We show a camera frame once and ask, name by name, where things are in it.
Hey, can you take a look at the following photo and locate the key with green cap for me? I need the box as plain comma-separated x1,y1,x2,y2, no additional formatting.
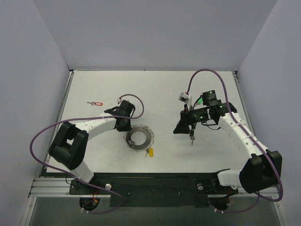
194,97,203,106

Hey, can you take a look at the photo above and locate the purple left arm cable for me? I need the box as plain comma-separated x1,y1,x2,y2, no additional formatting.
30,94,144,214

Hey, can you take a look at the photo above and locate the aluminium frame rail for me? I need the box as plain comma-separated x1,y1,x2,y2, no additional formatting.
29,178,70,197

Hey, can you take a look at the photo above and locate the silver key with black fob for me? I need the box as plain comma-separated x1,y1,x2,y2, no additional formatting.
190,128,195,145

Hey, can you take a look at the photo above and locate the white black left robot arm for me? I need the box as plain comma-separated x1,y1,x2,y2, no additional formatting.
48,100,135,194

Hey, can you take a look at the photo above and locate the metal disc with key rings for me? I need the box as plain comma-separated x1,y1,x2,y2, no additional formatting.
124,125,154,152

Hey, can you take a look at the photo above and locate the key with yellow tag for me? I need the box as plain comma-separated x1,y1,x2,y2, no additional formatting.
145,147,154,158

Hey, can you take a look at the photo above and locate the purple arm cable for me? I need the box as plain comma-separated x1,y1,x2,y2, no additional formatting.
187,68,284,214
30,94,144,214

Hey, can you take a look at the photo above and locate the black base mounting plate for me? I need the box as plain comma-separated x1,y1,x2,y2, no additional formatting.
70,173,239,209

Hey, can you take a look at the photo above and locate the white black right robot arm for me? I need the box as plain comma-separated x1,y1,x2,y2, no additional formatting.
173,90,282,194

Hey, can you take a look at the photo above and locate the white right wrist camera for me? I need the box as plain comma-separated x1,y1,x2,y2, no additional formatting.
178,92,192,107

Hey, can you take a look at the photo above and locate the key with red tag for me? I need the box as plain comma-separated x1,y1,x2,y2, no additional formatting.
87,102,103,106

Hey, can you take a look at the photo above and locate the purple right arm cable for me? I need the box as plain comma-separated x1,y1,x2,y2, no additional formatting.
187,68,284,214

